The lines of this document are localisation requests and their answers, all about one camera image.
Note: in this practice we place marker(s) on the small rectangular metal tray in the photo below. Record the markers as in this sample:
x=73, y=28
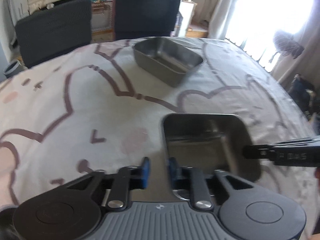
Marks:
x=167, y=60

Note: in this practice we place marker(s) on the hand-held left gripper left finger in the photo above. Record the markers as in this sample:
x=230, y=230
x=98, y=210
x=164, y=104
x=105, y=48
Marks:
x=145, y=172

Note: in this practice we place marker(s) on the white curtain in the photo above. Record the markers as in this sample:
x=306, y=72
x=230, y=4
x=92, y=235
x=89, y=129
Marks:
x=225, y=5

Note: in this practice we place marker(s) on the hanging dried bundle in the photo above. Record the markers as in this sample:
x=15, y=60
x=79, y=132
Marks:
x=287, y=43

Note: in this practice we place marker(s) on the grey bin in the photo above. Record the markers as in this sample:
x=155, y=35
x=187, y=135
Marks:
x=13, y=68

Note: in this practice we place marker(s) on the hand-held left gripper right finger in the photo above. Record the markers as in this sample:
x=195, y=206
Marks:
x=173, y=173

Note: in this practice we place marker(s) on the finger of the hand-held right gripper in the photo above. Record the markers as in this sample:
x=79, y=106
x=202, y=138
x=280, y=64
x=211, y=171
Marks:
x=257, y=152

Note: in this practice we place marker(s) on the printed bear tablecloth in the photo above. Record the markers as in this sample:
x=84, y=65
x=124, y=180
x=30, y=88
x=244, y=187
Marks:
x=75, y=92

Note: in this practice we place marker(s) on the white side cabinet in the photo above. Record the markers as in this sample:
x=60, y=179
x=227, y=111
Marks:
x=186, y=17

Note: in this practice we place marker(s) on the wooden steps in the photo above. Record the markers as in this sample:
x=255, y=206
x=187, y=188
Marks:
x=197, y=31

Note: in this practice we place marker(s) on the large rectangular metal tray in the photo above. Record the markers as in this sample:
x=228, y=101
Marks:
x=207, y=142

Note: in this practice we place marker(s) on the dark fabric chair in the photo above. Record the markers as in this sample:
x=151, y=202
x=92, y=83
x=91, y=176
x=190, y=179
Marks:
x=146, y=15
x=55, y=30

